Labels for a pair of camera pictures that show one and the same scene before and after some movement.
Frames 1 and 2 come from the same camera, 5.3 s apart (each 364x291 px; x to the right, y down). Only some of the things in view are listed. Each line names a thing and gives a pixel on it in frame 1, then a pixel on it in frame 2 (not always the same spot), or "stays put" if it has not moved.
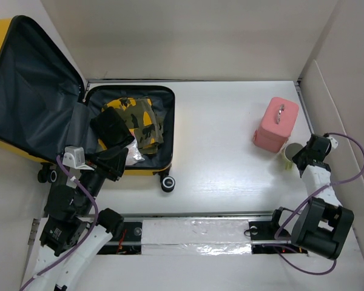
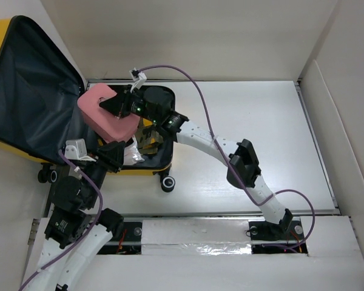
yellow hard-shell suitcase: x=38 y=104 stays put
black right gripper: x=296 y=157 -> x=118 y=105
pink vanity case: x=275 y=130 -> x=109 y=127
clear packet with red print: x=134 y=155 stays put
